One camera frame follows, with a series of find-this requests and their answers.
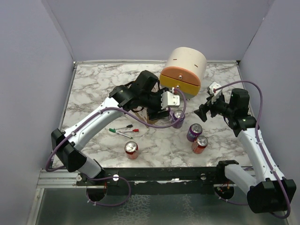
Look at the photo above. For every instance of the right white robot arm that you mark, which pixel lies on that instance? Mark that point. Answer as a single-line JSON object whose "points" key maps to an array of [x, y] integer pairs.
{"points": [[269, 190]]}

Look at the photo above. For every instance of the red soda can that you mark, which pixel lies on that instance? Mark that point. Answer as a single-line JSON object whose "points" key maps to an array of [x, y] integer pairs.
{"points": [[199, 144], [131, 150]]}

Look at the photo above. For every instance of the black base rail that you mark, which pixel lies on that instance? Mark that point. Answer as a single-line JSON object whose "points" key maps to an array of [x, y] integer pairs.
{"points": [[161, 181]]}

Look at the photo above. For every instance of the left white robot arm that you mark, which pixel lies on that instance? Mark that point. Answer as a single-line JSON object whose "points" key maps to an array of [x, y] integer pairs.
{"points": [[67, 145]]}

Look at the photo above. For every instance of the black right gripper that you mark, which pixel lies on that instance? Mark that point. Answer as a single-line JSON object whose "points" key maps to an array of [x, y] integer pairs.
{"points": [[202, 111]]}

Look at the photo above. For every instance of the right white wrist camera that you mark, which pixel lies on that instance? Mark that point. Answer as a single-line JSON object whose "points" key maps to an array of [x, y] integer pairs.
{"points": [[214, 90]]}

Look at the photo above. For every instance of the red capped marker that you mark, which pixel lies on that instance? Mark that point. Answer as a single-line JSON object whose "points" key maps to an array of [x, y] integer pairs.
{"points": [[128, 131]]}

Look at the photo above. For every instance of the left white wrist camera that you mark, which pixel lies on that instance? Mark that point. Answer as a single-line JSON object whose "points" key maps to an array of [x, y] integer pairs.
{"points": [[170, 99]]}

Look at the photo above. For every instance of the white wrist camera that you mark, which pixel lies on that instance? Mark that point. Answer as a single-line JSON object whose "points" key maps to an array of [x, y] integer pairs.
{"points": [[214, 90], [170, 99]]}

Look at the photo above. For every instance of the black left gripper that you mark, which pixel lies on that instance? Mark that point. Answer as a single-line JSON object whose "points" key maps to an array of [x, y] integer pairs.
{"points": [[155, 114]]}

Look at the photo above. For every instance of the round pastel drawer cabinet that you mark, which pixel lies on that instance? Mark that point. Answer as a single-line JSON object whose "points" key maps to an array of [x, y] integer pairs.
{"points": [[184, 70]]}

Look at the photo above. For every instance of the green capped marker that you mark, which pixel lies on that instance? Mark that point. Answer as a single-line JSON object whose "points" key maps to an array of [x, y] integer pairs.
{"points": [[119, 133]]}

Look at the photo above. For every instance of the black capped marker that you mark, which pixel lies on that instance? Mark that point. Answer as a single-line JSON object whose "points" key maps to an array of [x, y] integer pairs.
{"points": [[128, 126]]}

